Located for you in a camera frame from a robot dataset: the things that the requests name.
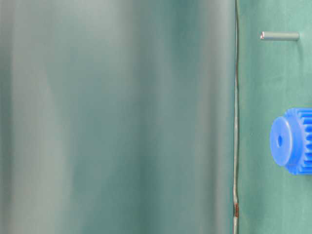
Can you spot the blue plastic gear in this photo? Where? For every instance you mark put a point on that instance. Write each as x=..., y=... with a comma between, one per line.
x=291, y=141

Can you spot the silver metal shaft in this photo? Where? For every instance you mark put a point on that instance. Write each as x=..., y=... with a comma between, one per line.
x=282, y=36

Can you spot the blurry grey foreground panel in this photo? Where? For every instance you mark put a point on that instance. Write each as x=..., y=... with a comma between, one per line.
x=117, y=116

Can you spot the green table mat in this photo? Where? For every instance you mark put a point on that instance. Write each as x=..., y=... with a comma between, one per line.
x=273, y=76

